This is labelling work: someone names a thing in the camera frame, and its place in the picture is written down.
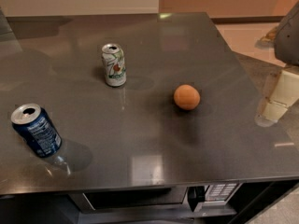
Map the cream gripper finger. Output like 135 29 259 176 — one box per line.
255 66 299 127

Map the orange fruit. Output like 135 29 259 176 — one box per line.
174 85 201 111

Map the white green 7up can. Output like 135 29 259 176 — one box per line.
101 43 126 87

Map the blue pepsi can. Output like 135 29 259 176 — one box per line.
10 104 62 158

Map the stainless steel microwave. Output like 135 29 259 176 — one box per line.
69 183 241 212

